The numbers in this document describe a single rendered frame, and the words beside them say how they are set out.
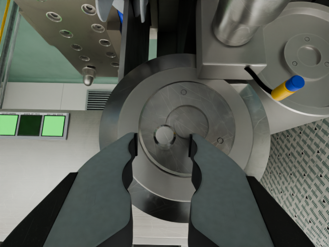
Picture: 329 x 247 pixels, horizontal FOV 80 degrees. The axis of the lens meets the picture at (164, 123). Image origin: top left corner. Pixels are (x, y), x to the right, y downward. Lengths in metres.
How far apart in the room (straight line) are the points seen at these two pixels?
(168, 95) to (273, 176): 0.29
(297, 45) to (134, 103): 0.16
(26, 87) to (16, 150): 3.11
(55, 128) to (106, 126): 0.40
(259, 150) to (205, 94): 0.07
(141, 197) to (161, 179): 0.02
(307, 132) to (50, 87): 3.41
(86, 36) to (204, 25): 0.32
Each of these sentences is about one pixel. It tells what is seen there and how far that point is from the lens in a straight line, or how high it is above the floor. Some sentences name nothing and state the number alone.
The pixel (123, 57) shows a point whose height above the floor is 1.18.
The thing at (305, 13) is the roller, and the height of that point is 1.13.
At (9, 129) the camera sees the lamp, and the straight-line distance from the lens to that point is 0.64.
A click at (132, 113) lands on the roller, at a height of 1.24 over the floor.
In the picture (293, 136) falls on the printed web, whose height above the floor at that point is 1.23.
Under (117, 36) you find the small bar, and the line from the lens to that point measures 0.41.
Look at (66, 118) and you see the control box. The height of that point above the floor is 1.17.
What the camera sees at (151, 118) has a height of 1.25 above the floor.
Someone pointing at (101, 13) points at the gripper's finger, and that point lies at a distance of 0.22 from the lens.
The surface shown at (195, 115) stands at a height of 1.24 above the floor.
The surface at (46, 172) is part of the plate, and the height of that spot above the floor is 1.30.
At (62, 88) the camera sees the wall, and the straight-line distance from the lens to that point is 3.42.
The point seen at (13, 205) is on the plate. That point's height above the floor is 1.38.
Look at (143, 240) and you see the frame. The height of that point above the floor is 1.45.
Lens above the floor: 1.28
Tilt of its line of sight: 12 degrees down
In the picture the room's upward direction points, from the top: 179 degrees counter-clockwise
